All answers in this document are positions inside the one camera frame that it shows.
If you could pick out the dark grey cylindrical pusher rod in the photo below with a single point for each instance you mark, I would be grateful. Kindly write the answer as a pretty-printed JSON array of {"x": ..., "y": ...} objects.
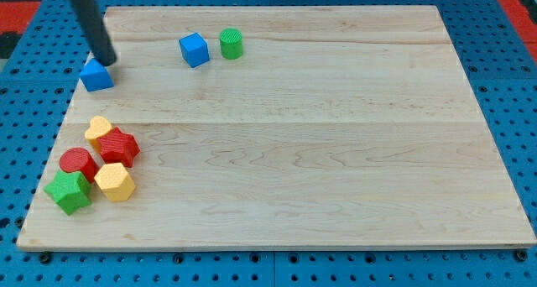
[{"x": 92, "y": 24}]

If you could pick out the red cylinder block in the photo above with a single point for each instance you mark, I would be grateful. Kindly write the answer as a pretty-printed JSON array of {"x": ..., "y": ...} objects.
[{"x": 79, "y": 159}]

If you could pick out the yellow heart block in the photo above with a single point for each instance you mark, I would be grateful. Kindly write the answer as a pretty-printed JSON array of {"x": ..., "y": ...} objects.
[{"x": 98, "y": 126}]

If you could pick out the yellow hexagon block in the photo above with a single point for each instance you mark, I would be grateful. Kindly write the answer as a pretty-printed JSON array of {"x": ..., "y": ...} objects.
[{"x": 115, "y": 182}]

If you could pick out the green cylinder block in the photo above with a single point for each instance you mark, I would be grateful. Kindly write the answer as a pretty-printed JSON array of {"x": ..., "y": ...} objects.
[{"x": 231, "y": 43}]

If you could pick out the blue cube block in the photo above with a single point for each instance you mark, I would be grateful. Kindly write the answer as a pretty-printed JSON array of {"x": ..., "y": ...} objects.
[{"x": 194, "y": 50}]

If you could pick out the light wooden board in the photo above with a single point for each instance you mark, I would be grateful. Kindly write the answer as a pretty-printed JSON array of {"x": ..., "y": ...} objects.
[{"x": 341, "y": 128}]

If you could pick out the green star block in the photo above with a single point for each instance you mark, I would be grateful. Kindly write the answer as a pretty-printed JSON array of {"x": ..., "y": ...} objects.
[{"x": 69, "y": 191}]

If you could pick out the blue triangle block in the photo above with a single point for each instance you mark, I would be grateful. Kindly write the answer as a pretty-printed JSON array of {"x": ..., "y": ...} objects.
[{"x": 95, "y": 77}]

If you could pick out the red star block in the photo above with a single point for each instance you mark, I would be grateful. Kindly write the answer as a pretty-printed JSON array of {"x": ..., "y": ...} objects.
[{"x": 118, "y": 147}]

